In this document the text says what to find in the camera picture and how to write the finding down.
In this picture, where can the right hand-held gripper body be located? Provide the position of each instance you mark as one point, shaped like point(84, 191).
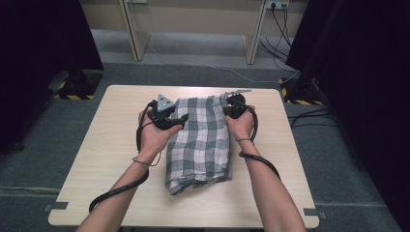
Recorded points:
point(234, 106)

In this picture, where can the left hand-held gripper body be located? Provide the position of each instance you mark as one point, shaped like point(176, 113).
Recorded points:
point(162, 111)

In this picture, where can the grey white plaid shirt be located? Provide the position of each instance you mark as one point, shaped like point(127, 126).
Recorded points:
point(199, 145)

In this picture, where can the person's right hand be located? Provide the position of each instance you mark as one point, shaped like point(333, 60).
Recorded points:
point(241, 127)

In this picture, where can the person's left hand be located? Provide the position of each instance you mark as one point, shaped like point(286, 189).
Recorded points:
point(154, 138)

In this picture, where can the black yellow striped stand base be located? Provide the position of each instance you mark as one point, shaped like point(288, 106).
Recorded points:
point(75, 87)
point(298, 92)

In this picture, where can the beige wooden desk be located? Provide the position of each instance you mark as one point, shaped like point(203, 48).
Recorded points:
point(193, 16)

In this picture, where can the black curtain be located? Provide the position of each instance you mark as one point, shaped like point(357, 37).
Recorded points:
point(32, 48)
point(370, 64)

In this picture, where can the white wall socket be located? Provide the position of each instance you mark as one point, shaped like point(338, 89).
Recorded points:
point(278, 4)

